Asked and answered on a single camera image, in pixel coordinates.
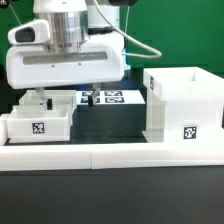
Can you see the white drawer tray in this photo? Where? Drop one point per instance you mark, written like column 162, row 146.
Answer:
column 59, row 97
column 27, row 124

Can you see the white front drawer tray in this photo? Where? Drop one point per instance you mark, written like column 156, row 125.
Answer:
column 27, row 124

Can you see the white U-shaped fence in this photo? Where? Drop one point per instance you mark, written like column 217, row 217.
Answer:
column 106, row 156

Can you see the white drawer cabinet box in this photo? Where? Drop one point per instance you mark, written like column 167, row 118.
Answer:
column 184, row 105

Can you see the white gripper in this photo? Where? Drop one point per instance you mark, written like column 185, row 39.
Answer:
column 99, row 60

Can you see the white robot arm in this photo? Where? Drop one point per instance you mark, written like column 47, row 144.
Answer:
column 69, row 42

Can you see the white marker sheet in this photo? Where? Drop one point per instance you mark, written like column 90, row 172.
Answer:
column 112, row 97

